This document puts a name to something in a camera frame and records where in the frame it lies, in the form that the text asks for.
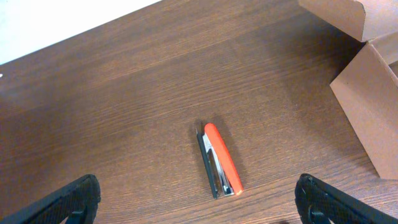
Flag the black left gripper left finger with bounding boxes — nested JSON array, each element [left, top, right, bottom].
[[1, 174, 101, 224]]

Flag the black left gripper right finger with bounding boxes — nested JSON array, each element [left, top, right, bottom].
[[295, 174, 397, 224]]

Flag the orange and black stapler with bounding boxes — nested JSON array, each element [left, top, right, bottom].
[[196, 123, 244, 199]]

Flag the open brown cardboard box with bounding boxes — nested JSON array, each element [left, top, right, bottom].
[[298, 0, 397, 179]]

